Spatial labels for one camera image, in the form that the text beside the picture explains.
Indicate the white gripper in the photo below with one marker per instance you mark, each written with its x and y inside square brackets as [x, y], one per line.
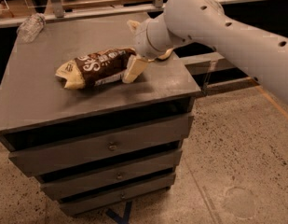
[141, 40]

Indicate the brown chip bag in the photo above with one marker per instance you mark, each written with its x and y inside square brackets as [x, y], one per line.
[95, 69]

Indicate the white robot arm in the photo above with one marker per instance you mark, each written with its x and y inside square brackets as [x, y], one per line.
[259, 54]

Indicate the yellow sponge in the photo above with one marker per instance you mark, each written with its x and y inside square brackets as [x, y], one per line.
[166, 55]

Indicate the grey drawer cabinet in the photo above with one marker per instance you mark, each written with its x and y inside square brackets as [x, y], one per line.
[36, 110]

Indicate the top grey drawer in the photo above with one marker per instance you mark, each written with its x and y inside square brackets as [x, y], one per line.
[47, 159]

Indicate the grey drawer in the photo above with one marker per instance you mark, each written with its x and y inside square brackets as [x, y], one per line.
[47, 159]
[117, 195]
[89, 181]

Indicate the middle grey drawer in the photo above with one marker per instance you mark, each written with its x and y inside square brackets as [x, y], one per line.
[89, 181]

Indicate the bottom grey drawer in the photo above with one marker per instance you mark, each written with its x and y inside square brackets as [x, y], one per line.
[117, 195]

